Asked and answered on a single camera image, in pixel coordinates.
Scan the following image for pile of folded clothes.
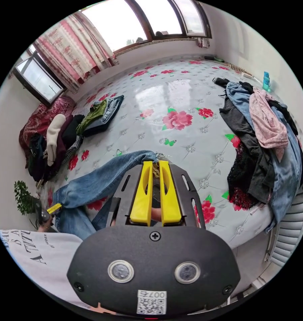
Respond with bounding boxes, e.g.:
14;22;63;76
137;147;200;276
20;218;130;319
27;95;125;182

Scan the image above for green potted plant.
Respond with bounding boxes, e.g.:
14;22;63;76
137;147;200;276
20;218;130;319
13;180;42;230

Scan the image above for large window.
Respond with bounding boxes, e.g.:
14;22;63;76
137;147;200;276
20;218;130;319
79;0;213;55

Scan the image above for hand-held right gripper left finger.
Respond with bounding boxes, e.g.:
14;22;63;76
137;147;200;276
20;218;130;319
130;161;153;227

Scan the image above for small window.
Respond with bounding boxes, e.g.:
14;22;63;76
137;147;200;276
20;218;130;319
12;49;67;107

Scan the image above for person's left hand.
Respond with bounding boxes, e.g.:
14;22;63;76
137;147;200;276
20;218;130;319
37;217;53;233

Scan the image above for blue jeans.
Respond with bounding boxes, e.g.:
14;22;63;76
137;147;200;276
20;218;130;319
52;150;171;242

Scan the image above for pile of unfolded clothes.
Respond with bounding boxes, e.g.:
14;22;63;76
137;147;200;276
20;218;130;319
218;81;303;234

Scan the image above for bed with flowered sheet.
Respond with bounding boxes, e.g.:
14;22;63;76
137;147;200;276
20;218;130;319
41;56;280;249

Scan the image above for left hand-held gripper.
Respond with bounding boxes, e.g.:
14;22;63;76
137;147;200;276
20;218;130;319
34;202;63;224

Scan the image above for person's right hand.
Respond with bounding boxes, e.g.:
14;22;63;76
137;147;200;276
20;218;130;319
151;207;165;223

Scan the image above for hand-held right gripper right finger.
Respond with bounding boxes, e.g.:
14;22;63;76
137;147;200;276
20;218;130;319
158;160;182;227

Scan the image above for white radiator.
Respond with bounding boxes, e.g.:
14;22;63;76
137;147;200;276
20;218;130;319
264;185;303;268

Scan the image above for person's body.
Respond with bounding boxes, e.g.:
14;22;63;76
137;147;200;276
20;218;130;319
0;228;92;309

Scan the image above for red patterned blanket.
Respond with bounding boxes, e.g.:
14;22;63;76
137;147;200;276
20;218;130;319
18;96;77;156

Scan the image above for pink patterned curtain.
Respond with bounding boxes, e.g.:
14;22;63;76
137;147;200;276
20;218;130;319
33;11;118;87

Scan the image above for blue water bottle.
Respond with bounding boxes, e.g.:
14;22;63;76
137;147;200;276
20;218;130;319
262;71;272;92

